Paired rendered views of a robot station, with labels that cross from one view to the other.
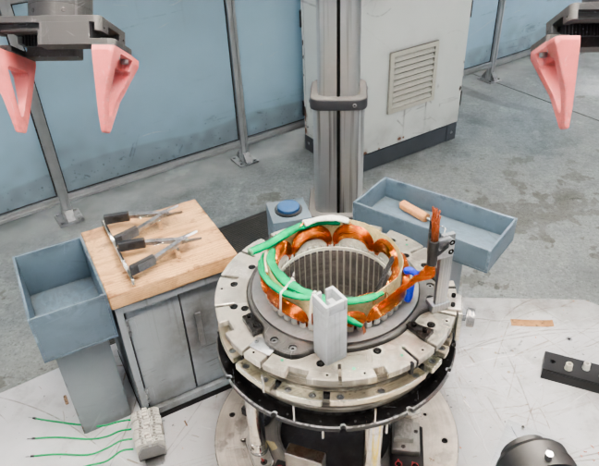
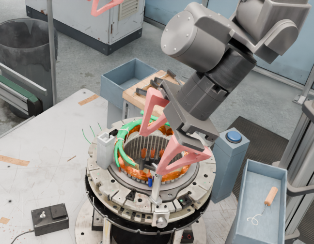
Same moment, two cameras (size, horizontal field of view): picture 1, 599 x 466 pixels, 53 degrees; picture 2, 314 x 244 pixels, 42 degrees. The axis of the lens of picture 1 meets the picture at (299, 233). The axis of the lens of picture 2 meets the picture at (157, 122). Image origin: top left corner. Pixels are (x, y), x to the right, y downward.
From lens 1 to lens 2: 0.74 m
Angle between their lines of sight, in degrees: 48
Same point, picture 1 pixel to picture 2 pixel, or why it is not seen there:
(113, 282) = (133, 89)
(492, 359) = not seen: outside the picture
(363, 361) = (104, 176)
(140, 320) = (132, 112)
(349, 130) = (309, 136)
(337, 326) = (101, 151)
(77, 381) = (110, 115)
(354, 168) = (301, 160)
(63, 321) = (109, 86)
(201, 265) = (157, 112)
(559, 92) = (158, 121)
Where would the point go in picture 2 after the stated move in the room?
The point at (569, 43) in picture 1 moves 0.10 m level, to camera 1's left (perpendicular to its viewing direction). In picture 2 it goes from (149, 94) to (126, 59)
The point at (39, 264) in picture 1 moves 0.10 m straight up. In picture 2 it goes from (141, 68) to (144, 43)
